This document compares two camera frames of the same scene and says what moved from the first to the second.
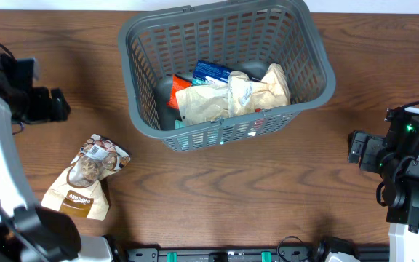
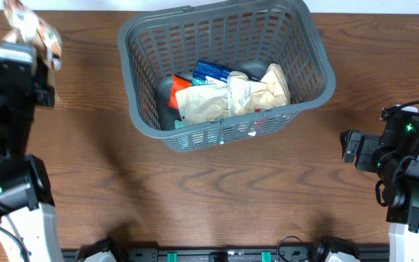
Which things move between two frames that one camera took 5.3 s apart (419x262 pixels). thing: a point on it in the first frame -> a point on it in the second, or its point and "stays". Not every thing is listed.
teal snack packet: (179, 124) stays
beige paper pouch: (201, 104) stays
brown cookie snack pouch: (81, 190) -> (25, 27)
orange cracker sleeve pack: (177, 84) stays
